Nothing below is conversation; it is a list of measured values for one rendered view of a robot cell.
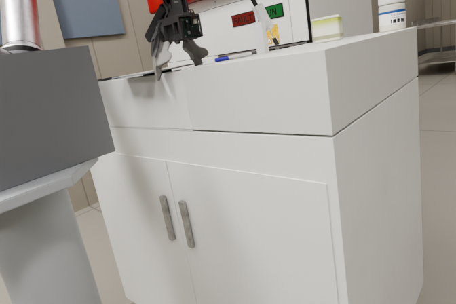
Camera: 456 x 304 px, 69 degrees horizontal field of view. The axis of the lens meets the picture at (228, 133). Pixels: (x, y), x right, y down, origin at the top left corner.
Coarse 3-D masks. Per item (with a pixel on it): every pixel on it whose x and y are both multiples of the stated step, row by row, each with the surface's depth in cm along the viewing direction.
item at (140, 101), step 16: (112, 80) 96; (128, 80) 91; (144, 80) 86; (160, 80) 82; (176, 80) 78; (112, 96) 99; (128, 96) 93; (144, 96) 88; (160, 96) 84; (176, 96) 80; (112, 112) 101; (128, 112) 95; (144, 112) 90; (160, 112) 86; (176, 112) 81; (176, 128) 83; (192, 128) 80
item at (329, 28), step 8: (328, 16) 89; (336, 16) 88; (312, 24) 92; (320, 24) 91; (328, 24) 90; (336, 24) 89; (320, 32) 91; (328, 32) 90; (336, 32) 90; (320, 40) 92; (328, 40) 91; (336, 40) 90
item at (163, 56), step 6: (162, 42) 78; (168, 42) 77; (162, 48) 78; (168, 48) 77; (162, 54) 77; (168, 54) 76; (156, 60) 77; (162, 60) 76; (168, 60) 75; (156, 66) 77; (156, 72) 77; (156, 78) 78
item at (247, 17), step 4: (248, 12) 133; (252, 12) 132; (232, 16) 138; (236, 16) 137; (240, 16) 136; (244, 16) 134; (248, 16) 133; (252, 16) 132; (236, 20) 138; (240, 20) 136; (244, 20) 135; (248, 20) 134; (252, 20) 133; (236, 24) 138; (240, 24) 137
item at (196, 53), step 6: (186, 42) 84; (192, 42) 83; (186, 48) 84; (192, 48) 85; (198, 48) 84; (204, 48) 83; (192, 54) 86; (198, 54) 86; (204, 54) 85; (192, 60) 88; (198, 60) 87
